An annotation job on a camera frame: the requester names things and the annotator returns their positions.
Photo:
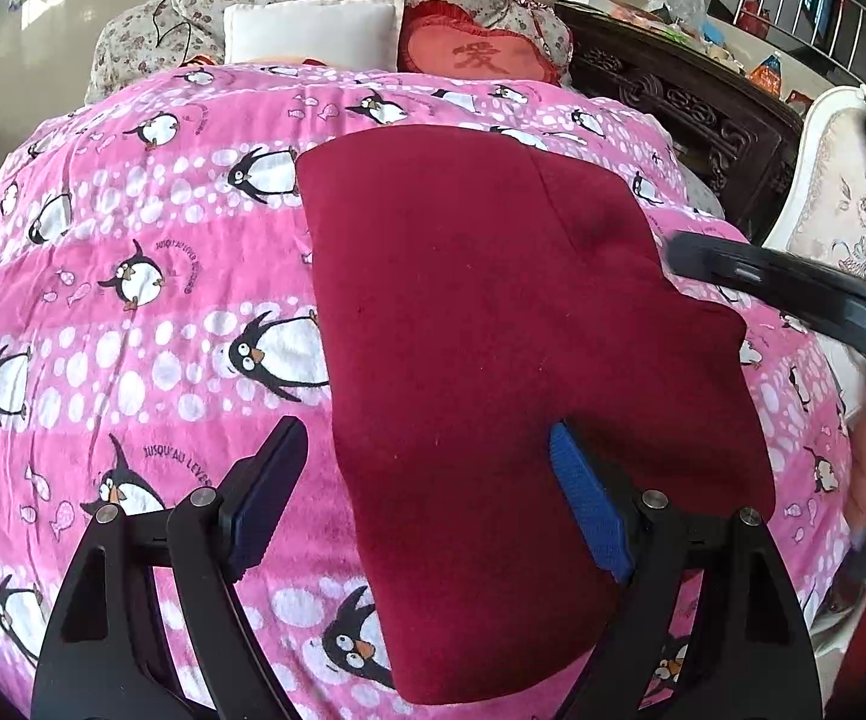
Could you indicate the clear plastic bag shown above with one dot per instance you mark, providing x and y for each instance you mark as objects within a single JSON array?
[{"x": 677, "y": 6}]

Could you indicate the pink penguin print blanket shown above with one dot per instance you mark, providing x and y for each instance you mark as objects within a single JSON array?
[{"x": 140, "y": 390}]

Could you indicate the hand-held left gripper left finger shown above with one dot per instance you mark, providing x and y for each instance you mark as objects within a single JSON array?
[{"x": 260, "y": 517}]

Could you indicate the carved dark wooden cabinet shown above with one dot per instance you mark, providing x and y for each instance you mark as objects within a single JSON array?
[{"x": 665, "y": 90}]

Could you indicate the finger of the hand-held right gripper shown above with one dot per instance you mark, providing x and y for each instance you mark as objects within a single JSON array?
[{"x": 793, "y": 281}]

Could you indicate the red heart cushion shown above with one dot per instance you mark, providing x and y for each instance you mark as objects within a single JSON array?
[{"x": 478, "y": 52}]

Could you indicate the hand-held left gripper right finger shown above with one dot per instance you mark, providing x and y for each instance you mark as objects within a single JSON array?
[{"x": 590, "y": 510}]

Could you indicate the white floral upholstered chair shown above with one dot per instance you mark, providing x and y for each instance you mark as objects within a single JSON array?
[{"x": 838, "y": 187}]

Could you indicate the dark red fleece garment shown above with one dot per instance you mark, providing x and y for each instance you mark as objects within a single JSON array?
[{"x": 493, "y": 315}]

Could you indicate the white pillow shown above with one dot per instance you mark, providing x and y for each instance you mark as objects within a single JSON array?
[{"x": 313, "y": 30}]

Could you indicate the orange snack packet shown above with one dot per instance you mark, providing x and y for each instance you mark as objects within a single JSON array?
[{"x": 766, "y": 75}]

